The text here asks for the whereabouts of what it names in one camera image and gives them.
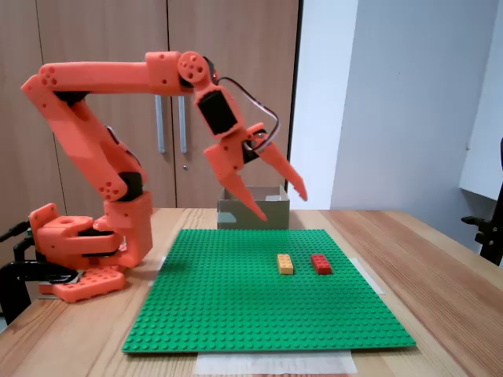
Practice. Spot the red lego block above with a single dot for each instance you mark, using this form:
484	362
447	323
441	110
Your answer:
321	264

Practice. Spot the open cardboard box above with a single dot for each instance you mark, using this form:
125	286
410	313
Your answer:
275	216

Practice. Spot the yellow lego block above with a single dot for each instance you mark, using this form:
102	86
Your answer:
285	264

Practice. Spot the green lego baseplate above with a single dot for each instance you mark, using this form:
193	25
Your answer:
236	306

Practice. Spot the translucent masking tape strip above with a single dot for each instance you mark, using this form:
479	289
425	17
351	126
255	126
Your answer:
371	279
275	363
159	271

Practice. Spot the brown wooden cabinet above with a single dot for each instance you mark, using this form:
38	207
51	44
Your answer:
236	31

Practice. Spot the black stand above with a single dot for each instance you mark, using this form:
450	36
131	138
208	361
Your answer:
491	239

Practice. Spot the black table clamp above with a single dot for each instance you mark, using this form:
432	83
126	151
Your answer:
15	275

